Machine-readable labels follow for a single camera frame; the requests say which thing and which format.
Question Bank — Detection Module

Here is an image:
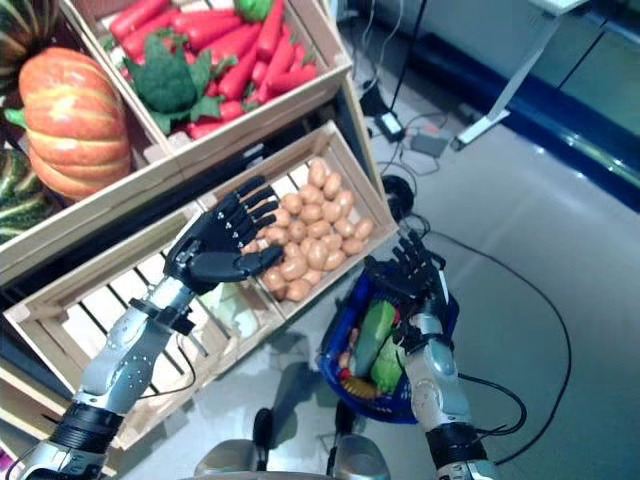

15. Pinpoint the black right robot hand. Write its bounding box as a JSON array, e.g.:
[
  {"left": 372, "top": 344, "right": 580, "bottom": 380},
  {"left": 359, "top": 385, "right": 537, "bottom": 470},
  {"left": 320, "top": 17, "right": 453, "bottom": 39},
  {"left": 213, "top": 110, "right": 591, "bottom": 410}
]
[{"left": 363, "top": 229, "right": 449, "bottom": 321}]

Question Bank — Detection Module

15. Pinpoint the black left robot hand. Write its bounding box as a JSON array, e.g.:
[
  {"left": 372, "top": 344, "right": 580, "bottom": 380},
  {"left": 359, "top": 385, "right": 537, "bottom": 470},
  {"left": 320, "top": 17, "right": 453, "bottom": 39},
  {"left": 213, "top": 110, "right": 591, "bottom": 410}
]
[{"left": 163, "top": 174, "right": 285, "bottom": 296}]

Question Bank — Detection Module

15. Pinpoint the green white napa cabbage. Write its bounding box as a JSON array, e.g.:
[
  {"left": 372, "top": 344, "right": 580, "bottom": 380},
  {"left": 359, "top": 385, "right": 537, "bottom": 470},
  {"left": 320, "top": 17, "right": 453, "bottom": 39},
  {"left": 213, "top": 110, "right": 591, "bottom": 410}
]
[
  {"left": 369, "top": 337, "right": 409, "bottom": 394},
  {"left": 349, "top": 299, "right": 399, "bottom": 376},
  {"left": 199, "top": 284, "right": 264, "bottom": 341}
]

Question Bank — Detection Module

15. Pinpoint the blue plastic shopping basket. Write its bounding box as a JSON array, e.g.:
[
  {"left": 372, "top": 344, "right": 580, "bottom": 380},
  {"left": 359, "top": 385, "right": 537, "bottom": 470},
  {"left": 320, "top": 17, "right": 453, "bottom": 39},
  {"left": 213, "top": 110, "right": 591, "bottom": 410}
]
[{"left": 317, "top": 259, "right": 461, "bottom": 426}]

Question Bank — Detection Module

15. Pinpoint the yellow-orange corn cob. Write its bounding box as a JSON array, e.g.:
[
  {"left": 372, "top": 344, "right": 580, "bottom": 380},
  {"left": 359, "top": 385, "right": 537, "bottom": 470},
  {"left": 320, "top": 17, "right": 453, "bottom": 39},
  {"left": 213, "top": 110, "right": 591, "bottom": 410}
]
[{"left": 342, "top": 377, "right": 379, "bottom": 399}]

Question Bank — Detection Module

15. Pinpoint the wooden slat crate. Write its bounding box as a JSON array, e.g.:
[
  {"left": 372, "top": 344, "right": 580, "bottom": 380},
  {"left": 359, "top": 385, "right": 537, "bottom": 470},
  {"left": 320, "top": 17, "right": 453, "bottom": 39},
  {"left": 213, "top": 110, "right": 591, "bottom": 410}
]
[
  {"left": 197, "top": 119, "right": 400, "bottom": 321},
  {"left": 58, "top": 0, "right": 354, "bottom": 174},
  {"left": 3, "top": 204, "right": 289, "bottom": 451}
]

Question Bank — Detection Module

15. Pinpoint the large wooden crate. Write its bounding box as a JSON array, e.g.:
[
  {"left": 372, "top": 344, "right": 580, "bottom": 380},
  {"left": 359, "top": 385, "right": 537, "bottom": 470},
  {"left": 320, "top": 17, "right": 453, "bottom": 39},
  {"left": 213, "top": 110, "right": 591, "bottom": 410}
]
[{"left": 0, "top": 0, "right": 201, "bottom": 289}]

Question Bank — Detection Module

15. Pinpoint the grey power box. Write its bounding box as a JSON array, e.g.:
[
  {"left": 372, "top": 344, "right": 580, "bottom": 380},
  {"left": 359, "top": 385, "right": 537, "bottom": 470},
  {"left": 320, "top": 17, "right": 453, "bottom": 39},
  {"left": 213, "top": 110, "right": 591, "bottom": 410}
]
[{"left": 410, "top": 130, "right": 447, "bottom": 157}]

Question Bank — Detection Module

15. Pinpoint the red carrot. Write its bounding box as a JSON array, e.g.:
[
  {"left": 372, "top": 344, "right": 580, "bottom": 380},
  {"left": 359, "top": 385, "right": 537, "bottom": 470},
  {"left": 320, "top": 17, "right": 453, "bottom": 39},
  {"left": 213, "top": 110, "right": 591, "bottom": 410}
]
[
  {"left": 109, "top": 0, "right": 171, "bottom": 41},
  {"left": 266, "top": 64, "right": 320, "bottom": 95},
  {"left": 172, "top": 10, "right": 246, "bottom": 39},
  {"left": 217, "top": 47, "right": 261, "bottom": 99},
  {"left": 121, "top": 19, "right": 184, "bottom": 59},
  {"left": 262, "top": 32, "right": 296, "bottom": 89},
  {"left": 255, "top": 0, "right": 286, "bottom": 64}
]

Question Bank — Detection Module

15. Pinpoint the black power adapter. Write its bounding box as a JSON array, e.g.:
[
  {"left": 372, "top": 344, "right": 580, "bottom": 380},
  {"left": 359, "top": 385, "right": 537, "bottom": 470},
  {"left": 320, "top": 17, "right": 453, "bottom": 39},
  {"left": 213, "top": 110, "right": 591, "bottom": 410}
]
[{"left": 374, "top": 112, "right": 405, "bottom": 141}]

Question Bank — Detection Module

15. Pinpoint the green fabric broccoli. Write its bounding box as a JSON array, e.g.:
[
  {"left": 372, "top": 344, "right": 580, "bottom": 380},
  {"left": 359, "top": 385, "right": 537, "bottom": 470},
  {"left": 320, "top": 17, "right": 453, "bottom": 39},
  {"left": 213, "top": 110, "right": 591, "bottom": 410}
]
[{"left": 122, "top": 32, "right": 239, "bottom": 136}]

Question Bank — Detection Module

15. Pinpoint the small orange pumpkin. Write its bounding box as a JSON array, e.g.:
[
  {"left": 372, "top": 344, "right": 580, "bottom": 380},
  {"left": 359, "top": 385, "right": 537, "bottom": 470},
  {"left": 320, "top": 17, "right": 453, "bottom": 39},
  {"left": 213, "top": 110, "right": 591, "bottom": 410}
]
[{"left": 4, "top": 47, "right": 134, "bottom": 204}]

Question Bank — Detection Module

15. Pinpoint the green striped pumpkin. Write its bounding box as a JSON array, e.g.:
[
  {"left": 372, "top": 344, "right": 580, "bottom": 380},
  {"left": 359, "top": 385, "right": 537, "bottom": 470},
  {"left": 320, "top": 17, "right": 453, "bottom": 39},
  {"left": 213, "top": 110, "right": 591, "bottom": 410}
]
[
  {"left": 0, "top": 0, "right": 64, "bottom": 109},
  {"left": 0, "top": 147, "right": 56, "bottom": 246}
]

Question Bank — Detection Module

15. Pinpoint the wooden produce display stand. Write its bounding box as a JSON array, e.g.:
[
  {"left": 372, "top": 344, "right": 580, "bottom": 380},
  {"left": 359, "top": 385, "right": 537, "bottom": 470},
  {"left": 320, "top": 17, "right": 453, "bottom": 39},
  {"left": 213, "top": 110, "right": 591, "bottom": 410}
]
[{"left": 0, "top": 0, "right": 401, "bottom": 480}]

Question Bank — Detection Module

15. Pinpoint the silver left robot leg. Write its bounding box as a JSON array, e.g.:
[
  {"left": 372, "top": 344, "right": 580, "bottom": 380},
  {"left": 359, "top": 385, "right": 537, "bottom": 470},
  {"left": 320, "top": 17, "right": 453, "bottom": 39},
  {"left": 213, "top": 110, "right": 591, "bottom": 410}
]
[{"left": 193, "top": 407, "right": 276, "bottom": 480}]

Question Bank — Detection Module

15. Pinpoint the tall black tripod stand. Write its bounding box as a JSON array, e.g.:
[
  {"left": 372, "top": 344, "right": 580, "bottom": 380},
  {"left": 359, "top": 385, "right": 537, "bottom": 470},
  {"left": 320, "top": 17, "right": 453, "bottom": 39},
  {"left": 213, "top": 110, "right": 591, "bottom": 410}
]
[{"left": 387, "top": 0, "right": 429, "bottom": 114}]

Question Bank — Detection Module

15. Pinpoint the white desk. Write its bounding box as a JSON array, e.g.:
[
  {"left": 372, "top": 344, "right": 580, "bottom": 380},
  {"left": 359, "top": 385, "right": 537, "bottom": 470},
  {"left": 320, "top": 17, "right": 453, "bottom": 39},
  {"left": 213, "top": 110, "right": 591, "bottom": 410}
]
[{"left": 452, "top": 0, "right": 591, "bottom": 152}]

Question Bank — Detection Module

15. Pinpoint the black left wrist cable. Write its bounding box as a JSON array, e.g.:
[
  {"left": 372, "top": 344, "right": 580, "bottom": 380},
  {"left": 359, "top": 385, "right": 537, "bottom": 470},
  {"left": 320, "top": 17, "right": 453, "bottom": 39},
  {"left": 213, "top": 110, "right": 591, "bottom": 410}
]
[{"left": 137, "top": 304, "right": 199, "bottom": 401}]

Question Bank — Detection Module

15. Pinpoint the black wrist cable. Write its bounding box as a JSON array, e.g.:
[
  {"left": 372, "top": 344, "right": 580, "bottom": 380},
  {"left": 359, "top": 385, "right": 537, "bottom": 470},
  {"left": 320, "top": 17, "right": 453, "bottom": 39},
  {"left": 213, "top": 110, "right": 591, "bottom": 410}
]
[
  {"left": 137, "top": 304, "right": 199, "bottom": 401},
  {"left": 399, "top": 319, "right": 529, "bottom": 446}
]

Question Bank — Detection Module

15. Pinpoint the coiled black cable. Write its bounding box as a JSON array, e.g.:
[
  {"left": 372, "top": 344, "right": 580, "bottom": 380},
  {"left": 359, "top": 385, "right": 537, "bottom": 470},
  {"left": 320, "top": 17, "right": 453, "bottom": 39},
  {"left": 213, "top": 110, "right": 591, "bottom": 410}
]
[{"left": 380, "top": 174, "right": 417, "bottom": 216}]

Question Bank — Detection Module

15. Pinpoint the long black floor cable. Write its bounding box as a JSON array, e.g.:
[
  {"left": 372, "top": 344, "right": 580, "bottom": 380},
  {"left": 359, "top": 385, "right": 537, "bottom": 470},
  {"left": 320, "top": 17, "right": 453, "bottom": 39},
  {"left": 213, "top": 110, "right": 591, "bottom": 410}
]
[{"left": 419, "top": 224, "right": 574, "bottom": 466}]

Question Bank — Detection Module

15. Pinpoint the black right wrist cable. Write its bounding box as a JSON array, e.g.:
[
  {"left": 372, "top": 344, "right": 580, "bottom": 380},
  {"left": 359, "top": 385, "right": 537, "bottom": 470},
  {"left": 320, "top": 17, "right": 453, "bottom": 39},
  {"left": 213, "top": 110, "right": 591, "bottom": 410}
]
[{"left": 399, "top": 319, "right": 529, "bottom": 446}]

